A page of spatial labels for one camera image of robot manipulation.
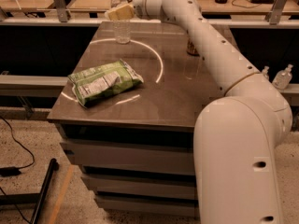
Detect left clear sanitizer bottle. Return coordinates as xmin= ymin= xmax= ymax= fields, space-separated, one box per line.
xmin=262 ymin=66 xmax=269 ymax=80

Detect orange soda can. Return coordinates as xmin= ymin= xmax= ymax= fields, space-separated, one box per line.
xmin=187 ymin=39 xmax=199 ymax=56

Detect black stand leg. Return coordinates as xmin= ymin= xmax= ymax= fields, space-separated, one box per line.
xmin=0 ymin=159 xmax=59 ymax=224

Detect green chip bag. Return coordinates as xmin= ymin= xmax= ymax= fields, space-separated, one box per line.
xmin=68 ymin=60 xmax=144 ymax=106

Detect right clear sanitizer bottle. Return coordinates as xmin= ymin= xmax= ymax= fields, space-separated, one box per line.
xmin=272 ymin=64 xmax=293 ymax=90

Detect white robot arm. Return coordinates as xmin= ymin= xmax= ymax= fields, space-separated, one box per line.
xmin=106 ymin=0 xmax=292 ymax=224

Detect clear sanitizer bottle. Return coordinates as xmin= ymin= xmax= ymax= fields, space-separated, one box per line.
xmin=272 ymin=64 xmax=293 ymax=90
xmin=262 ymin=66 xmax=269 ymax=80

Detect clear plastic water bottle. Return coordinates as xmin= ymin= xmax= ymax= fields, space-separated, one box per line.
xmin=110 ymin=0 xmax=132 ymax=45

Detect black power cable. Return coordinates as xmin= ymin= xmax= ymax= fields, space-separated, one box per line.
xmin=0 ymin=115 xmax=36 ymax=178

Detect grey drawer cabinet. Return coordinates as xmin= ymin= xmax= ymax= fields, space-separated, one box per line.
xmin=48 ymin=22 xmax=221 ymax=217

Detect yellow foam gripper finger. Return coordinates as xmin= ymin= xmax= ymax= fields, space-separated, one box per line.
xmin=105 ymin=4 xmax=135 ymax=21

